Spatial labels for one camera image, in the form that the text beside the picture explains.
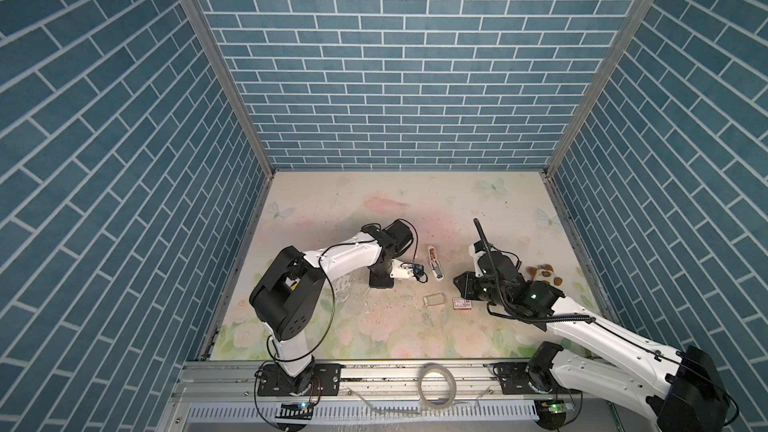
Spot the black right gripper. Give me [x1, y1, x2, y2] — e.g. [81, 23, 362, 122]
[449, 268, 510, 308]

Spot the red staple box sleeve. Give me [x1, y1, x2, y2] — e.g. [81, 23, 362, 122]
[452, 297, 473, 311]

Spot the cardboard staple tray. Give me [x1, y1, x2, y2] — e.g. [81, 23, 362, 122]
[423, 293, 446, 307]

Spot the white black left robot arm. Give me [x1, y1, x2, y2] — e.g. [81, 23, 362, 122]
[248, 219, 418, 379]

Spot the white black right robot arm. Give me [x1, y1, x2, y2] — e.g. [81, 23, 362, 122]
[453, 229, 740, 431]

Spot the brown white plush toy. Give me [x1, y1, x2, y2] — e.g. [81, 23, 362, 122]
[526, 264, 563, 287]

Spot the coiled clear tube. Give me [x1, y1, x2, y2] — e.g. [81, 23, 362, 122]
[416, 363, 458, 411]

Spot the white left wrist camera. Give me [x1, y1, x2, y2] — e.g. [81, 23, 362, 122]
[390, 260, 428, 283]

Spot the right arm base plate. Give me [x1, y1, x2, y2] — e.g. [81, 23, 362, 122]
[489, 361, 553, 395]

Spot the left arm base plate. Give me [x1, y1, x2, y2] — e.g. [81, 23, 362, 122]
[256, 362, 343, 398]

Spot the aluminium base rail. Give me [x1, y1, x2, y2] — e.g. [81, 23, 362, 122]
[158, 359, 658, 431]

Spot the aluminium corner post right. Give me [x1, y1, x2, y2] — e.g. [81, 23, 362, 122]
[543, 0, 655, 181]

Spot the aluminium corner post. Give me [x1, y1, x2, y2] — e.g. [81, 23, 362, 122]
[543, 0, 655, 181]
[178, 0, 274, 180]

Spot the aluminium corner post left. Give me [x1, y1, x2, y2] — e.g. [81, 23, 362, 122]
[178, 0, 274, 180]

